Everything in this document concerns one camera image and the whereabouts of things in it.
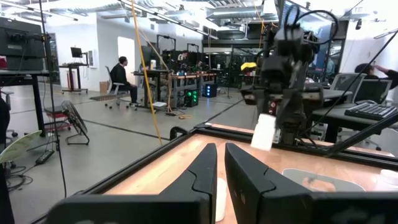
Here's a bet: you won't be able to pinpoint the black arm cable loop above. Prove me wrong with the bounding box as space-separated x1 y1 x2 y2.
283 4 340 46

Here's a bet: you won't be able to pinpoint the yellow hanging cable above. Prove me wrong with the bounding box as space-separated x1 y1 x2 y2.
129 0 164 146

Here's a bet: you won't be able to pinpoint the dark laptop screen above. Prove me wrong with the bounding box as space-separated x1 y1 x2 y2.
354 78 393 104

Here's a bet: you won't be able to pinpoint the black computer desk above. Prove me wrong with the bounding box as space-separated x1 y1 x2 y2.
132 68 172 110

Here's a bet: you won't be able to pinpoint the red low cart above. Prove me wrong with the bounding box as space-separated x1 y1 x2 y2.
44 105 73 132

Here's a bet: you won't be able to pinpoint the thick black frame strut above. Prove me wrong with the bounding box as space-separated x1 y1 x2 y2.
328 111 398 156

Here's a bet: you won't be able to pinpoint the black power strip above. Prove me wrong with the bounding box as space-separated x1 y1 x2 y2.
35 149 56 166

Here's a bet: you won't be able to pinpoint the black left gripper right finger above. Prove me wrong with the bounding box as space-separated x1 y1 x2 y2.
224 142 398 224

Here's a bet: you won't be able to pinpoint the grey mesh office chair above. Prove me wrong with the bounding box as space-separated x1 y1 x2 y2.
329 72 368 103

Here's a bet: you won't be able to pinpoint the computer tower green lights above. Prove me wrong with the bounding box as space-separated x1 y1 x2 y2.
184 89 200 108

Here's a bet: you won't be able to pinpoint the computer tower blue lights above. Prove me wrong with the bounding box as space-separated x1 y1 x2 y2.
201 83 218 98

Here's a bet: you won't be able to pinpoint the thin black stand pole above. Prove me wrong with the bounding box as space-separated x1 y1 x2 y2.
37 0 68 198

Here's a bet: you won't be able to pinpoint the black floor fan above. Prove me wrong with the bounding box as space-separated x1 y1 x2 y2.
60 100 90 146

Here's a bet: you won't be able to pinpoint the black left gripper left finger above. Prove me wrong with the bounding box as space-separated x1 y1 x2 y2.
46 142 218 224

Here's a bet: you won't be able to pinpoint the long grey workbench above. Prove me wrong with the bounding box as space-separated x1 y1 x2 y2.
169 72 218 108

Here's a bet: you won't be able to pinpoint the seated person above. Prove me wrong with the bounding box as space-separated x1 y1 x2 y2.
109 56 139 106

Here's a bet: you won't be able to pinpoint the black standing desk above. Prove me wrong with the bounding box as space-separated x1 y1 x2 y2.
58 63 90 95

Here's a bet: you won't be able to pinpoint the black keyboard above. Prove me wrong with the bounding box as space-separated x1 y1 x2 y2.
344 101 398 121

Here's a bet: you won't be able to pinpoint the yellow object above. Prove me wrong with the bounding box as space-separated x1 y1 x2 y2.
240 62 258 72

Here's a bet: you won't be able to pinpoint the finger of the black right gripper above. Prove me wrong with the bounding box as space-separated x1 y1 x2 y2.
275 90 307 146

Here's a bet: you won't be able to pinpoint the white basket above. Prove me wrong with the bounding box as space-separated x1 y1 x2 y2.
282 167 365 193

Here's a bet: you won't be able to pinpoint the black office desk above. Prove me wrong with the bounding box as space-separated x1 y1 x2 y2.
310 102 398 144

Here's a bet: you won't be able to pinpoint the thin black diagonal rod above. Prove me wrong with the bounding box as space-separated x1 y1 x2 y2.
303 29 398 136

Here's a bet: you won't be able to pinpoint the black side table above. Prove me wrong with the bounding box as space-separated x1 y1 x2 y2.
0 69 51 138

